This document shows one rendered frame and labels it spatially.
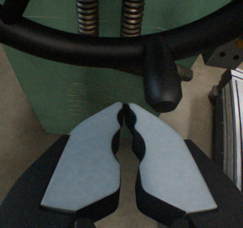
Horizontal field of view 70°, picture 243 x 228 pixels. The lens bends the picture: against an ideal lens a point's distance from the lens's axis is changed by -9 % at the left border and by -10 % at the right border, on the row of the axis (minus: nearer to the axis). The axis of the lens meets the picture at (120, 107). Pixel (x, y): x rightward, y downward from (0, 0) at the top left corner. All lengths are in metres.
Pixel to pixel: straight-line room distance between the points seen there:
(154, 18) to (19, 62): 0.32
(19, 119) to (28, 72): 0.46
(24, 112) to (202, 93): 0.94
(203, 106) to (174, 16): 0.79
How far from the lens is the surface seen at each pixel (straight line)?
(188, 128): 0.99
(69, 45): 0.16
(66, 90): 0.54
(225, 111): 0.95
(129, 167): 0.83
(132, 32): 0.22
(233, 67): 0.46
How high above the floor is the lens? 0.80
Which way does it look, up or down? 59 degrees down
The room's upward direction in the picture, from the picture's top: 15 degrees clockwise
